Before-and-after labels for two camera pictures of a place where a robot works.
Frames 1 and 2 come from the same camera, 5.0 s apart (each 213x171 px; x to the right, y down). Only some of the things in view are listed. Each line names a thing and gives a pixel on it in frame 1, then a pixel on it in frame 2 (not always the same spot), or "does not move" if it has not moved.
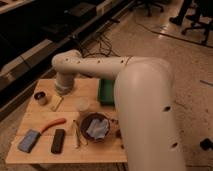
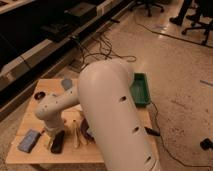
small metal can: [41, 98] does not move
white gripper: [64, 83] -> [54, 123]
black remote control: [58, 141] does not move
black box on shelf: [83, 12] does not move
